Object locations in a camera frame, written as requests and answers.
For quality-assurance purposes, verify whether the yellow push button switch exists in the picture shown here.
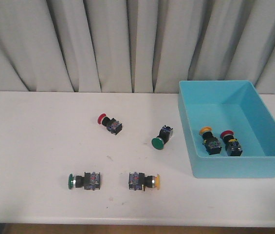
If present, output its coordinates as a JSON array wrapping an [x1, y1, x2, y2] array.
[[199, 126, 222, 155]]

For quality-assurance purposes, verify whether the red mushroom push button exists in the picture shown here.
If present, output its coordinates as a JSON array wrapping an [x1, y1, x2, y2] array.
[[220, 130, 243, 156]]

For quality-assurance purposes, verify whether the green button near box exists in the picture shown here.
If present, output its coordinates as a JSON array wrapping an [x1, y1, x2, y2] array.
[[151, 125, 173, 150]]

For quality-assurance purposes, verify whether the turquoise plastic box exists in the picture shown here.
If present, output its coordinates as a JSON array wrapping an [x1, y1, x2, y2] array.
[[178, 80, 275, 178]]

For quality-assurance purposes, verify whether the small red push button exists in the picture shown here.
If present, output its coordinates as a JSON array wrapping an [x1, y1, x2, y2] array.
[[97, 113, 123, 135]]

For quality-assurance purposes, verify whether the yellow button front centre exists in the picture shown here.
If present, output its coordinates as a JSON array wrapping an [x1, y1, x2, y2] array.
[[128, 172, 161, 191]]

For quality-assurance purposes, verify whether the white pleated curtain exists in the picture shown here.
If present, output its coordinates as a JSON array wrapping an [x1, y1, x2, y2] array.
[[0, 0, 275, 94]]

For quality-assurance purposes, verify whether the green button front left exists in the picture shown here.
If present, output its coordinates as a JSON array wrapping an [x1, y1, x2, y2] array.
[[68, 172, 101, 191]]

